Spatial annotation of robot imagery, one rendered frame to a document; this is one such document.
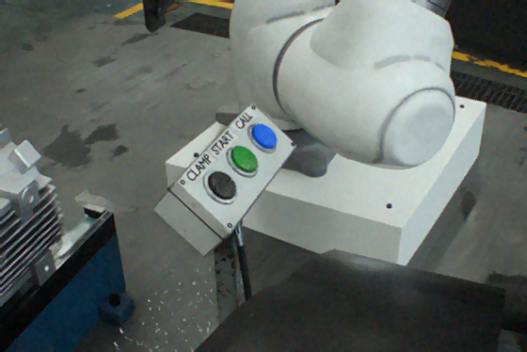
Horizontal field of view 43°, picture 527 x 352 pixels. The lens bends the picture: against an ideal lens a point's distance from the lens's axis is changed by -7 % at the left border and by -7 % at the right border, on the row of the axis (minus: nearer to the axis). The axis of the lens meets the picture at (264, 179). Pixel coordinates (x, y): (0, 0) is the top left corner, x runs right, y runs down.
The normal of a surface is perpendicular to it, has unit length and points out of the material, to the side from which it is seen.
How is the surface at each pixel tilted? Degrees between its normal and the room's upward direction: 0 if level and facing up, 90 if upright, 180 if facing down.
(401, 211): 4
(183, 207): 90
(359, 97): 64
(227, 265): 90
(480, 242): 0
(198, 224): 90
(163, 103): 0
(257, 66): 88
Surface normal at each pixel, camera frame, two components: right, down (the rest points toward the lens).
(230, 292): -0.40, 0.51
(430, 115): 0.42, 0.59
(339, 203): -0.08, -0.83
